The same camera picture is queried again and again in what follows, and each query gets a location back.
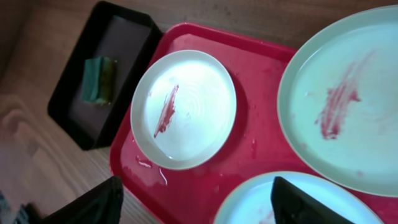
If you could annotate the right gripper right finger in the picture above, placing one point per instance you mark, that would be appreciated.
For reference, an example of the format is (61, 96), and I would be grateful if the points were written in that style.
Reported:
(293, 206)

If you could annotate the black rectangular tray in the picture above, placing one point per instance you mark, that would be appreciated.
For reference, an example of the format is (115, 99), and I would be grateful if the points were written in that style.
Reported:
(127, 37)

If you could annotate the white round plate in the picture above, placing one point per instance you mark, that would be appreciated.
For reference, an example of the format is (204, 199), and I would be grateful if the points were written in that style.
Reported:
(183, 109)

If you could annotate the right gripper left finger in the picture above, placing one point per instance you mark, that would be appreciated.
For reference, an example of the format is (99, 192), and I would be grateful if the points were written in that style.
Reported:
(100, 205)

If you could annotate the light blue plate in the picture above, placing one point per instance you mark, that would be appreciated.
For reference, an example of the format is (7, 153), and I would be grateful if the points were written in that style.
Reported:
(337, 102)
(250, 202)

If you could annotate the green yellow sponge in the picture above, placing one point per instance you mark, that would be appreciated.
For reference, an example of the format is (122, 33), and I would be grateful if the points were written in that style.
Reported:
(98, 80)

